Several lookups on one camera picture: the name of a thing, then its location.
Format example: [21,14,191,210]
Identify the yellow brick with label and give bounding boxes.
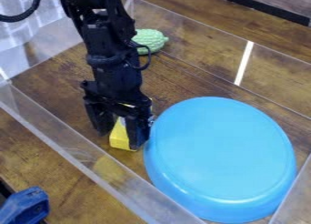
[109,95,155,152]

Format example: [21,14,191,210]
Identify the blue clamp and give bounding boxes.
[0,187,50,224]

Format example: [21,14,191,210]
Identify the blue round tray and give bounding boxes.
[143,97,297,224]

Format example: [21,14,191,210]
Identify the black cable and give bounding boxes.
[0,0,154,71]

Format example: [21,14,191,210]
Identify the green knobbly toy vegetable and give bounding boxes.
[133,29,170,56]

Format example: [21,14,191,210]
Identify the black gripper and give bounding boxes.
[81,51,154,150]

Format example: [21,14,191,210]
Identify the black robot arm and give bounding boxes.
[61,0,154,150]

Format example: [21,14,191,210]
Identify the clear acrylic enclosure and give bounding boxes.
[0,0,311,224]

